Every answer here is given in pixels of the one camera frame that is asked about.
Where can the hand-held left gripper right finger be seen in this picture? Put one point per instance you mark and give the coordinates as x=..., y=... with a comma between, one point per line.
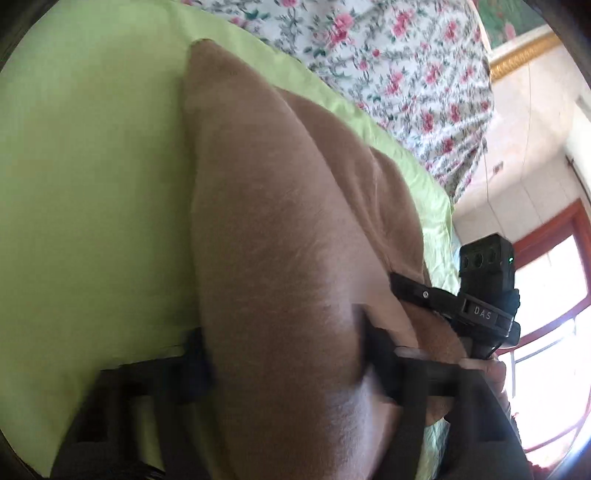
x=383, y=360

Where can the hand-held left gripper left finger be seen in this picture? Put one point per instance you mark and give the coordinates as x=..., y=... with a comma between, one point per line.
x=198, y=364

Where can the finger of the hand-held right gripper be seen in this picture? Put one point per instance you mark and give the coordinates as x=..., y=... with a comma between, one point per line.
x=425, y=293

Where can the beige knitted sweater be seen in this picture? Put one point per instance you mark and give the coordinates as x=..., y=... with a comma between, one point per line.
x=286, y=277

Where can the person's right hand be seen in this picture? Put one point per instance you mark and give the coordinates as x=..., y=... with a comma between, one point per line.
x=496, y=374

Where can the light green bed sheet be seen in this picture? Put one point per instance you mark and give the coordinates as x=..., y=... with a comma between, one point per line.
x=92, y=184

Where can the gold framed picture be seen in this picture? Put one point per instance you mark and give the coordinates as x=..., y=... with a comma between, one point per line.
x=521, y=57

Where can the white pink floral quilt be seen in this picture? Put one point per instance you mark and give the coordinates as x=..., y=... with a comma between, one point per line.
x=392, y=69

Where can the red window frame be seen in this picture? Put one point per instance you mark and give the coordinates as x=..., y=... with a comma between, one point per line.
x=554, y=226

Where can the wall socket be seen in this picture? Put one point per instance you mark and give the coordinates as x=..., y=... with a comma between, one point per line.
x=497, y=168

